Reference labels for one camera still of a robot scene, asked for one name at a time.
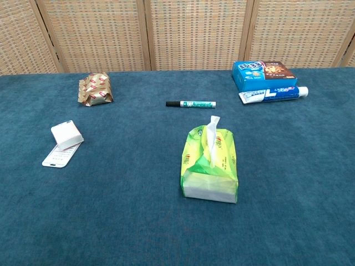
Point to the green whiteboard marker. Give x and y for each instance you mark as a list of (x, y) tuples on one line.
[(194, 104)]

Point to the gold crumpled snack bag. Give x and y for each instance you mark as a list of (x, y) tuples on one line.
[(95, 90)]

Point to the green plastic tissue pack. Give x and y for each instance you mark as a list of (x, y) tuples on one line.
[(208, 177)]

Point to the blue carpet table cover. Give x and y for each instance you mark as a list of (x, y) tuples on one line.
[(111, 207)]

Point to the white tissue sheet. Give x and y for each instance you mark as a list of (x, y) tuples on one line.
[(212, 138)]

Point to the woven rattan folding screen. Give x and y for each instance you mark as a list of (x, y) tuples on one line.
[(177, 33)]

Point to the white printed card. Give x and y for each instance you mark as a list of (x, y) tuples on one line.
[(56, 158)]

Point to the blue cookie box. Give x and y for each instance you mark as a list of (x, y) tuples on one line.
[(260, 74)]

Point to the blue white toothpaste tube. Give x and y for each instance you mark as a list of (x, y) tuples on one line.
[(271, 94)]

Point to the white small box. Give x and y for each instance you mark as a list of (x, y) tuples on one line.
[(66, 135)]

